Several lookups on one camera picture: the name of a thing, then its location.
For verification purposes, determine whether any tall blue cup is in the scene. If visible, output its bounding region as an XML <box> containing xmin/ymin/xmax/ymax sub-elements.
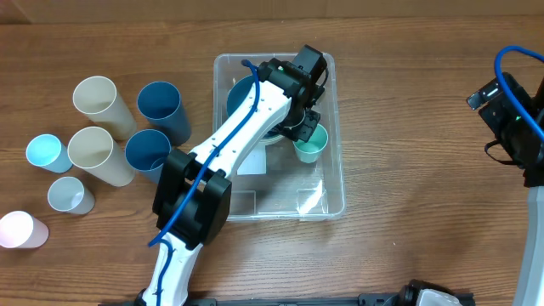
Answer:
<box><xmin>125</xmin><ymin>129</ymin><xmax>172</xmax><ymax>184</ymax></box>
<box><xmin>137</xmin><ymin>82</ymin><xmax>191</xmax><ymax>146</ymax></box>

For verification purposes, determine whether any small grey cup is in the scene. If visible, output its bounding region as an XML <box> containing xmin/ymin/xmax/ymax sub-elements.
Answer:
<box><xmin>47</xmin><ymin>177</ymin><xmax>95</xmax><ymax>215</ymax></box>

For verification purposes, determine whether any small pink cup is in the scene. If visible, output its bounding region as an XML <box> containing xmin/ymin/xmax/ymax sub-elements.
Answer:
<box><xmin>1</xmin><ymin>211</ymin><xmax>49</xmax><ymax>249</ymax></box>

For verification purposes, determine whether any small mint green cup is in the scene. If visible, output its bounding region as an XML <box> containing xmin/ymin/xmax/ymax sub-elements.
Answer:
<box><xmin>293</xmin><ymin>124</ymin><xmax>329</xmax><ymax>163</ymax></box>

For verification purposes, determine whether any small light blue cup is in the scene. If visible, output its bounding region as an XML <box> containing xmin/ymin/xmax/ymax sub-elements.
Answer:
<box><xmin>25</xmin><ymin>134</ymin><xmax>73</xmax><ymax>173</ymax></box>

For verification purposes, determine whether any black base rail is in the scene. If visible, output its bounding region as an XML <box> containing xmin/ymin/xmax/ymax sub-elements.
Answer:
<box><xmin>99</xmin><ymin>278</ymin><xmax>477</xmax><ymax>306</ymax></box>

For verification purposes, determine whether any clear plastic storage bin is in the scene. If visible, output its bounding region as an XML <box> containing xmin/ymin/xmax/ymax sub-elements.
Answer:
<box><xmin>213</xmin><ymin>54</ymin><xmax>345</xmax><ymax>221</ymax></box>

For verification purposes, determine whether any blue cable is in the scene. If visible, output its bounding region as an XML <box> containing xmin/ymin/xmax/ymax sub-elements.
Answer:
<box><xmin>147</xmin><ymin>59</ymin><xmax>261</xmax><ymax>306</ymax></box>
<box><xmin>493</xmin><ymin>44</ymin><xmax>544</xmax><ymax>144</ymax></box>

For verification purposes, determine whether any left blue cable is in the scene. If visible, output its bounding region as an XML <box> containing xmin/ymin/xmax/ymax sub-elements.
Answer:
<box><xmin>147</xmin><ymin>59</ymin><xmax>261</xmax><ymax>306</ymax></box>

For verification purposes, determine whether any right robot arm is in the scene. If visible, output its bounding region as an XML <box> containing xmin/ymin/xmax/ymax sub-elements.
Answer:
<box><xmin>476</xmin><ymin>72</ymin><xmax>543</xmax><ymax>306</ymax></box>

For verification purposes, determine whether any right blue cable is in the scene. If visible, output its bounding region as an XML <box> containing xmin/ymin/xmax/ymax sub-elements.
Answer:
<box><xmin>493</xmin><ymin>44</ymin><xmax>544</xmax><ymax>144</ymax></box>

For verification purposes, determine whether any white label in bin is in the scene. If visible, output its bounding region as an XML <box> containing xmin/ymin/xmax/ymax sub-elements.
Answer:
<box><xmin>237</xmin><ymin>145</ymin><xmax>267</xmax><ymax>176</ymax></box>

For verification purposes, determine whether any tall cream cup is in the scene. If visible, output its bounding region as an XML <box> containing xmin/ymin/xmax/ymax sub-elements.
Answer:
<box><xmin>67</xmin><ymin>127</ymin><xmax>135</xmax><ymax>187</ymax></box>
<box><xmin>72</xmin><ymin>76</ymin><xmax>137</xmax><ymax>140</ymax></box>

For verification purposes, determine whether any dark blue bowl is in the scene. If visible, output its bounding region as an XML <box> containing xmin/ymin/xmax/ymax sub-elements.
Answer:
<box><xmin>226</xmin><ymin>75</ymin><xmax>254</xmax><ymax>116</ymax></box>

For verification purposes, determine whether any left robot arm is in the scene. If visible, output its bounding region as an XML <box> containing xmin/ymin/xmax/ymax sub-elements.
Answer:
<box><xmin>135</xmin><ymin>58</ymin><xmax>328</xmax><ymax>305</ymax></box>

